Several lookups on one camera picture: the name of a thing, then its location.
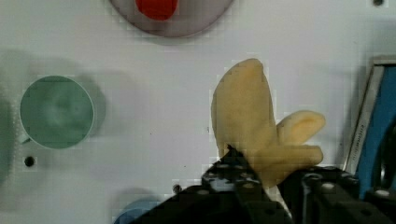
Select red ketchup bottle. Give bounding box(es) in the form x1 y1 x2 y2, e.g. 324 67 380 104
135 0 178 21

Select yellow plush banana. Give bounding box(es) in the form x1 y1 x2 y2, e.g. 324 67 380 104
211 59 326 189

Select grey round plate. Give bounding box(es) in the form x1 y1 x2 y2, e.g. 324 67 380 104
108 0 234 37

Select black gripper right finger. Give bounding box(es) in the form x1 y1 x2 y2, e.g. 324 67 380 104
279 166 395 224

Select blue bowl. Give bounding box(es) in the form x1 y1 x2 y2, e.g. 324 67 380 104
112 198 160 224

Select green mug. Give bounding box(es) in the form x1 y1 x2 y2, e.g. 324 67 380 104
17 76 106 149

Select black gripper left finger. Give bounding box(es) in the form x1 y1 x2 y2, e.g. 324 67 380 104
130 147 293 224

